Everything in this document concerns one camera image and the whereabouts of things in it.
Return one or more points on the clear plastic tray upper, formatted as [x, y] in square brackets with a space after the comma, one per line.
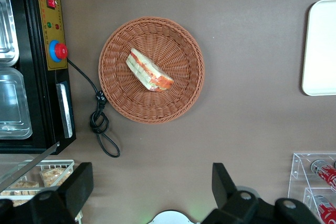
[6, 37]

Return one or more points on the silver metal bar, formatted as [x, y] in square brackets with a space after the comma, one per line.
[31, 165]

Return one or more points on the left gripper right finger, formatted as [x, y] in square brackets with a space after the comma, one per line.
[223, 184]

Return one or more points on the cream plastic tray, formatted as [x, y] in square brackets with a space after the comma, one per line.
[323, 51]

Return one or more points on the triangle sandwich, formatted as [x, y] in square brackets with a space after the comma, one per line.
[147, 72]

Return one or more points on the black machine yellow panel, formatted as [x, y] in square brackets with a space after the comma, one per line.
[39, 90]

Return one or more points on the clear plastic tray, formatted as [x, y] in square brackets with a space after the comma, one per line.
[6, 37]
[13, 103]

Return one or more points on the clear bag brown snacks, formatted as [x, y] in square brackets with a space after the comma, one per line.
[26, 184]
[53, 176]
[18, 200]

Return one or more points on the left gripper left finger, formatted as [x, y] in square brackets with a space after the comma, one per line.
[78, 187]

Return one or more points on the red cola bottle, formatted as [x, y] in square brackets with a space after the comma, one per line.
[325, 208]
[328, 175]

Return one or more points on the clear plastic tray lower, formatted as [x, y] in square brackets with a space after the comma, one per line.
[13, 103]

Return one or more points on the brown round wicker basket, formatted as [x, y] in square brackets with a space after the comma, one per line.
[173, 51]

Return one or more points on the clear acrylic bottle rack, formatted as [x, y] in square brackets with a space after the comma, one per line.
[299, 166]

